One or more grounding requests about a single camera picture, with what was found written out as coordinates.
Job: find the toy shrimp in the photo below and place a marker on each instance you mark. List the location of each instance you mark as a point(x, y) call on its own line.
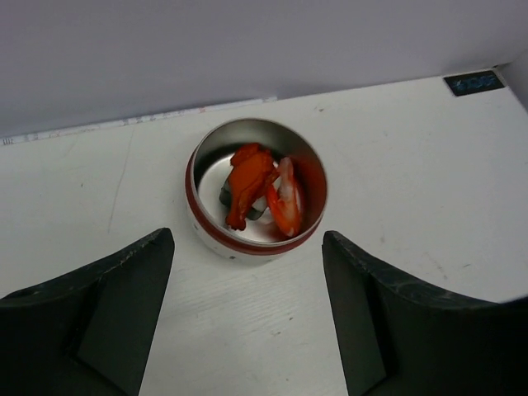
point(283, 202)

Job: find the metal bowl with red band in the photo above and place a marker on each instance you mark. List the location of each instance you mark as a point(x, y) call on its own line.
point(209, 167)

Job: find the right blue label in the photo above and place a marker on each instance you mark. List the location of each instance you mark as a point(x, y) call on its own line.
point(471, 83)

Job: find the sushi roll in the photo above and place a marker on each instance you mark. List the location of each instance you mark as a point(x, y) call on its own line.
point(256, 211)

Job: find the orange chicken drumstick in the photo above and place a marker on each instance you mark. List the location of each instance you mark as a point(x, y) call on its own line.
point(253, 172)

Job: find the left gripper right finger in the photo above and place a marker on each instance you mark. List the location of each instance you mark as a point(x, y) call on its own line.
point(400, 335)

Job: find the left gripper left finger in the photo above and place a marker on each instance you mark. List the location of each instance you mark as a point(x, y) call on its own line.
point(89, 331)

